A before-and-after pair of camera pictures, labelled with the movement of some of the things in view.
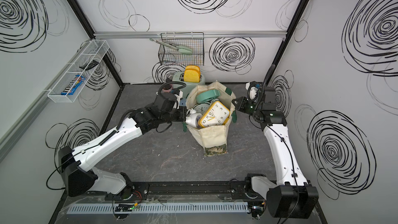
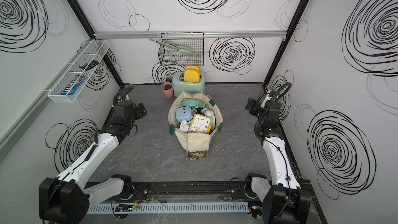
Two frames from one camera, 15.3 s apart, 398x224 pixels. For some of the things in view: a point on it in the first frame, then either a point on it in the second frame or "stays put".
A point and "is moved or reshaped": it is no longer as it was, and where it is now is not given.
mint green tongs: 180,49 stays put
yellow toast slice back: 192,67 stays put
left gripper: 182,115 -> 139,113
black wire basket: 169,55 stays put
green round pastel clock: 207,95 -> 191,102
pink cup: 167,88 stays put
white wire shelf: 72,83 stays put
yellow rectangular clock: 217,114 -> 200,124
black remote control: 91,64 stays put
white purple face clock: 192,118 -> 184,126
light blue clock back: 182,102 is moved or reshaped
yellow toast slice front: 192,75 stays put
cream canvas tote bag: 214,140 -> 196,145
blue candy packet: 73,85 stays put
